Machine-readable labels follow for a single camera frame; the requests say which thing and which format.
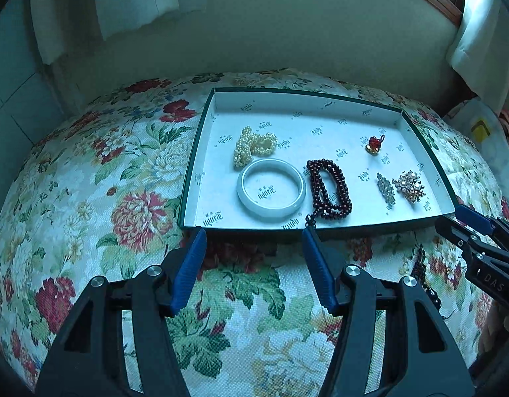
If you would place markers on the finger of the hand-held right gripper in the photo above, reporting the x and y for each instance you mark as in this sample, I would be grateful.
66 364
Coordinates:
476 217
455 229

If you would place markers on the white jade bangle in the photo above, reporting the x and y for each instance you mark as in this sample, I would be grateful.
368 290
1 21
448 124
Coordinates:
244 190

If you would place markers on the silver rhinestone brooch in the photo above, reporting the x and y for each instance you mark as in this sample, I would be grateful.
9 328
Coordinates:
386 190

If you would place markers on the floral bed sheet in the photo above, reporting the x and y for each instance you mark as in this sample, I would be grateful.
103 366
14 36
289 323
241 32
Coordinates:
114 173

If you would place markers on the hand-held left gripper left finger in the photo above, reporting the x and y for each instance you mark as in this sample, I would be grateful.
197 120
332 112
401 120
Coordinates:
188 273

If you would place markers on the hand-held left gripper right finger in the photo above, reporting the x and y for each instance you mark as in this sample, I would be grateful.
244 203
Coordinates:
318 273

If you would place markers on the gold flower brooch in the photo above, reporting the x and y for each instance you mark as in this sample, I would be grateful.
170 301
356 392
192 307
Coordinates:
408 186

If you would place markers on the white patterned pillow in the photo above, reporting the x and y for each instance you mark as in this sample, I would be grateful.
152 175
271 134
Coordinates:
486 149

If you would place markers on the red knot charm gold bell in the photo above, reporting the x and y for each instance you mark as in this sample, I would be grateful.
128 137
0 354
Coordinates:
374 144

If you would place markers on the person's right hand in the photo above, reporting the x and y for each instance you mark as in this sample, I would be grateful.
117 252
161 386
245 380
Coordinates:
504 318

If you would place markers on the green box tray white inside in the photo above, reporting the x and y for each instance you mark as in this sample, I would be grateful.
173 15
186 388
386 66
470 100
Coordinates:
312 140

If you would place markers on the white curtain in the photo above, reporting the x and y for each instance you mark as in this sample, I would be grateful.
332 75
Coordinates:
486 45
126 4

